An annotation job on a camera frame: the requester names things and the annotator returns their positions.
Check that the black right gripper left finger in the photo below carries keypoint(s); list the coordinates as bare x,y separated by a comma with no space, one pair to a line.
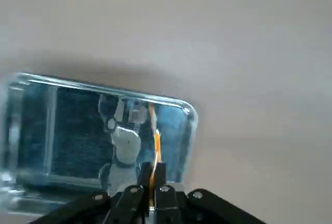
129,203

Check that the square metal paint tray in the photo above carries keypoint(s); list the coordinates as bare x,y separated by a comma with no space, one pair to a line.
72,130

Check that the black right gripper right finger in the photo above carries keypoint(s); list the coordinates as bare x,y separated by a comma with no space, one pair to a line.
166,208

